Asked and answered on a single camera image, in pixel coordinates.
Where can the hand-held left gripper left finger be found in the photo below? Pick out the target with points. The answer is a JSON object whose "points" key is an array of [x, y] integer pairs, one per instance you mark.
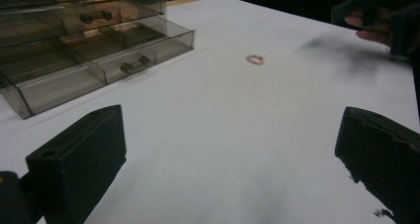
{"points": [[82, 158]]}

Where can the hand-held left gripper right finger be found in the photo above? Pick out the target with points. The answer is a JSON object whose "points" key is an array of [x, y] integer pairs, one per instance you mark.
{"points": [[386, 151]]}

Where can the smoky clear closed drawer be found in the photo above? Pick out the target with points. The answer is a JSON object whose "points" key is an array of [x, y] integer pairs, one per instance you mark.
{"points": [[95, 16]]}

